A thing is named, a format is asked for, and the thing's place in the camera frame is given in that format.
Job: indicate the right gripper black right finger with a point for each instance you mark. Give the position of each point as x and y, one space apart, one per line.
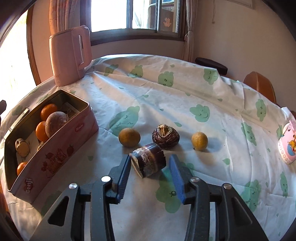
191 190

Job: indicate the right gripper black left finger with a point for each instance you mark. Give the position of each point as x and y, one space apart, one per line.
110 189

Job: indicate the cut purple sugarcane piece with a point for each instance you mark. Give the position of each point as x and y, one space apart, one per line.
148 160

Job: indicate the purple passion fruit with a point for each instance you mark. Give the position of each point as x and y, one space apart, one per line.
54 122

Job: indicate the brown longan fruit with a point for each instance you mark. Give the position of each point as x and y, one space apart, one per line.
129 137
199 141

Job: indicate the small orange tangerine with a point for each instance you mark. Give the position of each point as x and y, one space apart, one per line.
20 167

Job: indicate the dark brown water chestnut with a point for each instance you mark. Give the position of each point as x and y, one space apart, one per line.
40 145

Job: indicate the black smartphone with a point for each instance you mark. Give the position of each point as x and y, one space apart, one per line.
19 118

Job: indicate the pink metal tin box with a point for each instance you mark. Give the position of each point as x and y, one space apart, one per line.
46 162

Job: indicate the dark water chestnut on table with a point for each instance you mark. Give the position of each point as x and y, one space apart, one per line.
165 137

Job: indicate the pink electric kettle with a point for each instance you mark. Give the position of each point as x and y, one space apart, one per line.
70 53

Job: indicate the pink cartoon cup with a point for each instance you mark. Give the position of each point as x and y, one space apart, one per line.
287 144

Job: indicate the pink patterned curtain left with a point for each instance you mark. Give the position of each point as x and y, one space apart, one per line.
67 14

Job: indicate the black round stool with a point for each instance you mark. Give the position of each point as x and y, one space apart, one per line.
222 70

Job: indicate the wood framed sliding window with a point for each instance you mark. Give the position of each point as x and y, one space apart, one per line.
110 21

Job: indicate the wooden door frame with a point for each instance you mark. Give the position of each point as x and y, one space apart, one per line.
30 48

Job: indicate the white wall air conditioner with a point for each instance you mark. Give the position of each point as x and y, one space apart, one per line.
245 3

